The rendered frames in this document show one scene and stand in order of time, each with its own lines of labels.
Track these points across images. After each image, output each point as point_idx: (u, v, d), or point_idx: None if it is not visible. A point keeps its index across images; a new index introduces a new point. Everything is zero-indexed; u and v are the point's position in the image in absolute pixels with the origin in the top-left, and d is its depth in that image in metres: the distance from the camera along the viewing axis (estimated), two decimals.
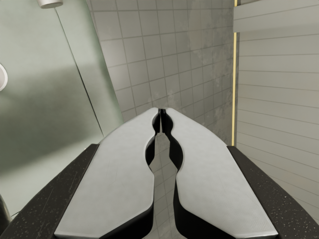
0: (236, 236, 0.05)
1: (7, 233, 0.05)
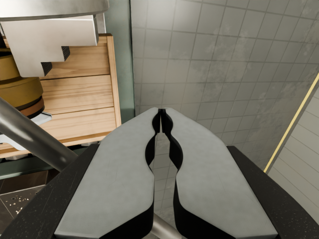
0: (236, 236, 0.05)
1: (7, 233, 0.05)
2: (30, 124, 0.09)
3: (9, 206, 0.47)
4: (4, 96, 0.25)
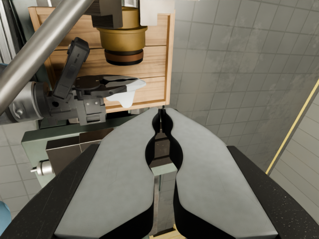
0: (236, 236, 0.05)
1: (7, 233, 0.05)
2: None
3: None
4: (131, 40, 0.33)
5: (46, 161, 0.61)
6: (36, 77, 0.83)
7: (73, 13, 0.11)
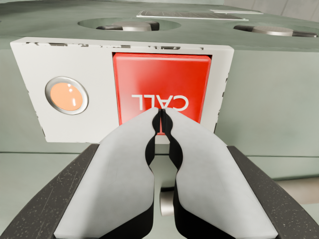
0: (236, 236, 0.05)
1: (7, 233, 0.05)
2: None
3: None
4: None
5: None
6: None
7: None
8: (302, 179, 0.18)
